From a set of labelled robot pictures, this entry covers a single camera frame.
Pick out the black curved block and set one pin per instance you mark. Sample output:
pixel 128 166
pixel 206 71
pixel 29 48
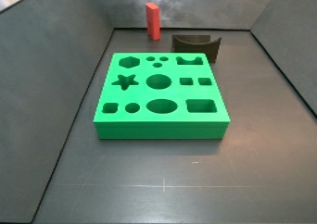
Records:
pixel 197 44

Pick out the green foam shape board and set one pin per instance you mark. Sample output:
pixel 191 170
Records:
pixel 160 96

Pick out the red square-circle peg object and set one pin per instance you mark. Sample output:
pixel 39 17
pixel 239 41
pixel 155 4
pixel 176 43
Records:
pixel 152 20

